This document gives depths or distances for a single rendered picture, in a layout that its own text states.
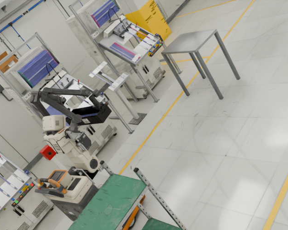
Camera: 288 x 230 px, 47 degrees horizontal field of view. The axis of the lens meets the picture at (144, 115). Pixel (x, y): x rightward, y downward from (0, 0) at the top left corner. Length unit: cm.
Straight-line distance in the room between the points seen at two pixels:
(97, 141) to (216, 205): 235
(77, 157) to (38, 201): 148
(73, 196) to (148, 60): 316
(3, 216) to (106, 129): 184
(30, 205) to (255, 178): 285
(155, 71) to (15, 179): 290
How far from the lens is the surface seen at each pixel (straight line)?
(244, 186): 328
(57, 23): 672
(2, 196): 427
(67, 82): 481
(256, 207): 309
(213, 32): 435
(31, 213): 472
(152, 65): 571
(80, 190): 318
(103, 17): 541
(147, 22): 732
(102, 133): 505
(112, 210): 239
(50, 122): 325
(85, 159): 339
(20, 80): 467
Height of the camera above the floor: 236
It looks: 27 degrees down
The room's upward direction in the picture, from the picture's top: 35 degrees counter-clockwise
